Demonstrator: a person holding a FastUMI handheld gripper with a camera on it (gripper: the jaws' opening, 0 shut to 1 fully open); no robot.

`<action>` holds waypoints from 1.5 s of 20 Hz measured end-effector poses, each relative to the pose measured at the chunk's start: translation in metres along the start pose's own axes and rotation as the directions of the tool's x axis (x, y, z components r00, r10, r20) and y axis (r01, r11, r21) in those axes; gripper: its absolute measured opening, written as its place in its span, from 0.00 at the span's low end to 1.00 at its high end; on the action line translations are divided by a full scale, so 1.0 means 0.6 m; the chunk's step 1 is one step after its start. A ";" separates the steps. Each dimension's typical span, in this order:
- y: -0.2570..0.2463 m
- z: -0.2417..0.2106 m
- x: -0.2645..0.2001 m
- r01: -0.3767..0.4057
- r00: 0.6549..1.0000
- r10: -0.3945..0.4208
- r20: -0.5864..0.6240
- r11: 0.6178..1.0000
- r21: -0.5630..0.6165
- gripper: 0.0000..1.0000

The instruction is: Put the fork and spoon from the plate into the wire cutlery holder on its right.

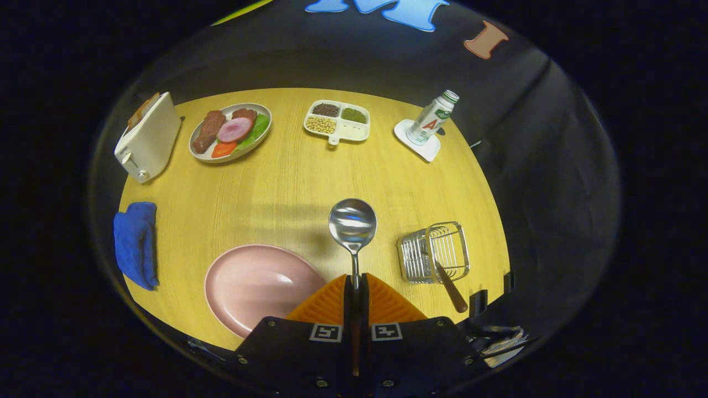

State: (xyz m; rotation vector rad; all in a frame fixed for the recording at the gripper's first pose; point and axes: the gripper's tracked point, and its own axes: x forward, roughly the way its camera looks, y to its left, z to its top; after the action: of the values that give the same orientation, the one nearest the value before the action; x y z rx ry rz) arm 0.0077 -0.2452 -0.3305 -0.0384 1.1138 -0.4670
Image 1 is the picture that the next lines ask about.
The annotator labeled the long brown meat piece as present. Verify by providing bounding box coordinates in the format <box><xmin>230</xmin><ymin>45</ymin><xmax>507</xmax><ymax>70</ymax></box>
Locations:
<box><xmin>192</xmin><ymin>110</ymin><xmax>227</xmax><ymax>155</ymax></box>

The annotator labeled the pink oval plate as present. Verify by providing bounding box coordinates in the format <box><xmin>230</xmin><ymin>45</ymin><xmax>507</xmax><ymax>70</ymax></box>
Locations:
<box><xmin>204</xmin><ymin>244</ymin><xmax>328</xmax><ymax>339</ymax></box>

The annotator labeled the pink ham slice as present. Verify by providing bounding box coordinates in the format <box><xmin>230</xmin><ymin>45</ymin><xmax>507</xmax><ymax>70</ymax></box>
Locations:
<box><xmin>217</xmin><ymin>117</ymin><xmax>254</xmax><ymax>144</ymax></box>

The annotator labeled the white toaster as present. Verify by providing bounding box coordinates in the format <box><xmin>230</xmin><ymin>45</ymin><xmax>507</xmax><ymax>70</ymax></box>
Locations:
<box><xmin>114</xmin><ymin>92</ymin><xmax>182</xmax><ymax>184</ymax></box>

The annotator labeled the metal spoon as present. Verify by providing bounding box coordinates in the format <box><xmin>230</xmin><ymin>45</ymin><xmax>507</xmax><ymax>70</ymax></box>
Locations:
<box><xmin>328</xmin><ymin>198</ymin><xmax>378</xmax><ymax>376</ymax></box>

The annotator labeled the metal wire cutlery basket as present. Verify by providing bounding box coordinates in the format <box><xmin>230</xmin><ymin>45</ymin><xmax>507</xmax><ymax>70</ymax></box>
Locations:
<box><xmin>397</xmin><ymin>221</ymin><xmax>471</xmax><ymax>284</ymax></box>

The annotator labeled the toast slice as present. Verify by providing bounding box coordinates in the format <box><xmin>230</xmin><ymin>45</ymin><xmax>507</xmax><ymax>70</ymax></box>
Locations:
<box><xmin>127</xmin><ymin>93</ymin><xmax>161</xmax><ymax>130</ymax></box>

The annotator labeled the white square coaster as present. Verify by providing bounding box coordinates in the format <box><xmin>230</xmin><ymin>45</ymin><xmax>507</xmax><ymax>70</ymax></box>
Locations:
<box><xmin>394</xmin><ymin>119</ymin><xmax>441</xmax><ymax>163</ymax></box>

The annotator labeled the white drink bottle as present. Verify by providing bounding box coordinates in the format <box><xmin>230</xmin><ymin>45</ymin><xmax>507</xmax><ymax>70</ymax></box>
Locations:
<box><xmin>407</xmin><ymin>90</ymin><xmax>460</xmax><ymax>145</ymax></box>

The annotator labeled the grey food plate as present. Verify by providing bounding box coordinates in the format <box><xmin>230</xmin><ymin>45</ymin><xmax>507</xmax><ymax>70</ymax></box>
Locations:
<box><xmin>189</xmin><ymin>103</ymin><xmax>273</xmax><ymax>164</ymax></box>

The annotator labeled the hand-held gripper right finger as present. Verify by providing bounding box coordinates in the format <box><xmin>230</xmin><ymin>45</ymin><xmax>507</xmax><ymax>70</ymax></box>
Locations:
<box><xmin>355</xmin><ymin>274</ymin><xmax>490</xmax><ymax>398</ymax></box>

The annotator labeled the green lettuce leaf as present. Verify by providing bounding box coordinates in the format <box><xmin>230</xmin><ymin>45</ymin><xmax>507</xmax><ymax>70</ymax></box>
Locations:
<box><xmin>237</xmin><ymin>113</ymin><xmax>271</xmax><ymax>153</ymax></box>

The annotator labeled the crumpled plastic bag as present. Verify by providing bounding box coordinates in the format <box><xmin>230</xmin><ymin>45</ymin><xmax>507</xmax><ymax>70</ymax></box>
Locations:
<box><xmin>481</xmin><ymin>325</ymin><xmax>526</xmax><ymax>368</ymax></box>

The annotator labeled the blue folded cloth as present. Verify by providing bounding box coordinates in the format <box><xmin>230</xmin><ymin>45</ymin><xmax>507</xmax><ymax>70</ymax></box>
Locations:
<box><xmin>113</xmin><ymin>202</ymin><xmax>160</xmax><ymax>291</ymax></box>

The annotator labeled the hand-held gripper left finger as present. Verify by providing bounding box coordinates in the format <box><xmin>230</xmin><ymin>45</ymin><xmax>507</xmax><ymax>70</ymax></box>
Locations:
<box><xmin>235</xmin><ymin>274</ymin><xmax>355</xmax><ymax>398</ymax></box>

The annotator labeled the fork with brown handle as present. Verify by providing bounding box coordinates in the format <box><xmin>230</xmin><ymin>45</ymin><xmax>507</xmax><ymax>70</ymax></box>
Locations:
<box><xmin>429</xmin><ymin>252</ymin><xmax>469</xmax><ymax>314</ymax></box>

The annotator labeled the white divided tray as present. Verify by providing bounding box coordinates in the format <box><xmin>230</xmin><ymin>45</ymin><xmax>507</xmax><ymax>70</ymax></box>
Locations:
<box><xmin>303</xmin><ymin>99</ymin><xmax>371</xmax><ymax>146</ymax></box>

